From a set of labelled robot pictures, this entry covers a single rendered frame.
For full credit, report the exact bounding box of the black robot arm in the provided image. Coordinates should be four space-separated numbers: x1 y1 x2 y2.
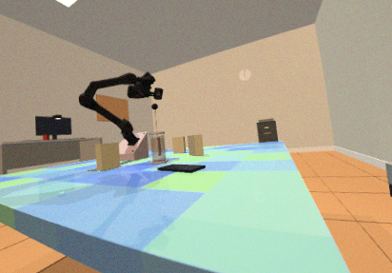
79 71 155 146

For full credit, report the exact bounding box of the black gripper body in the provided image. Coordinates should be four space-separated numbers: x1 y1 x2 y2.
127 84 163 100

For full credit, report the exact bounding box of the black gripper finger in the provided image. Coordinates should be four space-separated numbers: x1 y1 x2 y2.
132 87 144 99
155 88 162 100

